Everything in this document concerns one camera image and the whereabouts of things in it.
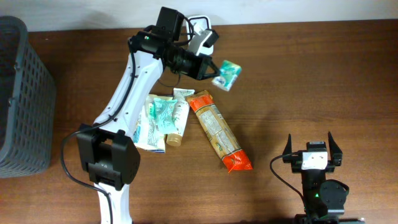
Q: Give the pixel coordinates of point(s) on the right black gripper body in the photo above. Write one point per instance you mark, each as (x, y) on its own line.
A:
(293, 159)

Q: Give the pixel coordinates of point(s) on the teal Kleenex pack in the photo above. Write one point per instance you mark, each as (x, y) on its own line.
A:
(161, 113)
(229, 72)

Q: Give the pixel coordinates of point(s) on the white barcode scanner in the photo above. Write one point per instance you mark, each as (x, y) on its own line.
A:
(201, 27)

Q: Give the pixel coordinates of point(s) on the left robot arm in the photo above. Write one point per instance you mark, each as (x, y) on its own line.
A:
(106, 148)

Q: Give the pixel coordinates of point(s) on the dark grey plastic basket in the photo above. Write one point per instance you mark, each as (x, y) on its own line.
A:
(28, 95)

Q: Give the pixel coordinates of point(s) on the beige snack bag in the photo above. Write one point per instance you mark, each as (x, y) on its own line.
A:
(147, 135)

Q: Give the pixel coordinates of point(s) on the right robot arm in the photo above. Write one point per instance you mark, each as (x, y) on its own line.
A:
(323, 199)

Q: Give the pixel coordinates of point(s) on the white cream tube gold cap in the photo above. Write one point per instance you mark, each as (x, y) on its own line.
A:
(179, 116)

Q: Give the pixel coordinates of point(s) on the orange noodle packet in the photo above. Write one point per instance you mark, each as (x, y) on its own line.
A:
(218, 132)

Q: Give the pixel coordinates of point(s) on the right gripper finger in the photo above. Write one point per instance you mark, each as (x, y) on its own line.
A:
(288, 147)
(335, 152)

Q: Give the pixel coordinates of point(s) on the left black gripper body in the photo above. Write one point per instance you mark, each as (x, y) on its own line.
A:
(190, 63)

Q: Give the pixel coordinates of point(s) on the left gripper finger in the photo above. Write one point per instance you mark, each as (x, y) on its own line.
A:
(214, 66)
(210, 75)

